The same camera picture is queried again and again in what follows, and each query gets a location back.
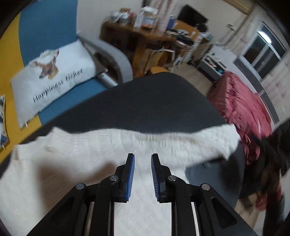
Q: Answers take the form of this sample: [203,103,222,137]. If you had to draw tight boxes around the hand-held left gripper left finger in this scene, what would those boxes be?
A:
[26,153,136,236]

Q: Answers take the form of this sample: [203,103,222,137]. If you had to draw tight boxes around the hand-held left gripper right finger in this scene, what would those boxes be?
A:
[151,153,259,236]

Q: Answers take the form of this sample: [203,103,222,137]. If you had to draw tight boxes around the cream knitted sweater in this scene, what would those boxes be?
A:
[0,124,242,236]

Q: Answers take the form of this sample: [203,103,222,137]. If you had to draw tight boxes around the person's right forearm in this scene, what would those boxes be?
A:
[240,120,290,236]

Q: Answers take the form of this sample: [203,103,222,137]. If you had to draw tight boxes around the orange round stool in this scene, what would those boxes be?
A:
[151,66,171,74]

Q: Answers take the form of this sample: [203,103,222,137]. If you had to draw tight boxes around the red quilt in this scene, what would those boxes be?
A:
[207,71,273,166]

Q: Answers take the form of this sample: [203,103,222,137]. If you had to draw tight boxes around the brown paper bag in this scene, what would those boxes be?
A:
[132,43,165,76]

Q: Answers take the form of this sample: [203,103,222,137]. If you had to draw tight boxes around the white dog print pillow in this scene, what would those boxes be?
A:
[10,41,97,129]

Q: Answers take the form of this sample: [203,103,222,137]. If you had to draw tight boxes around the low grey cabinet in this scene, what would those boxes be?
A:
[197,53,229,82]

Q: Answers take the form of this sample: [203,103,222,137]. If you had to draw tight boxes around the triangle patterned pillow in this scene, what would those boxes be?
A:
[0,94,10,150]

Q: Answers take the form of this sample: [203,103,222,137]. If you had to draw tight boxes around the cluttered wooden desk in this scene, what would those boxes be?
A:
[100,7,212,78]

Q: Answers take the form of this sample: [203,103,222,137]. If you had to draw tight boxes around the beige patterned curtain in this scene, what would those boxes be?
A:
[215,7,263,57]
[260,61,290,123]
[142,0,182,30]

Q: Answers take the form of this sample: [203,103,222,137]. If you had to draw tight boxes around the dark glass window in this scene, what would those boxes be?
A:
[234,21,287,80]

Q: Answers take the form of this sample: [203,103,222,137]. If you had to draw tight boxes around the black monitor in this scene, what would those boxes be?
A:
[177,4,209,24]

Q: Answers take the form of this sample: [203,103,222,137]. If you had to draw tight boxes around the beige wall air conditioner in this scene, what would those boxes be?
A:
[224,0,253,15]

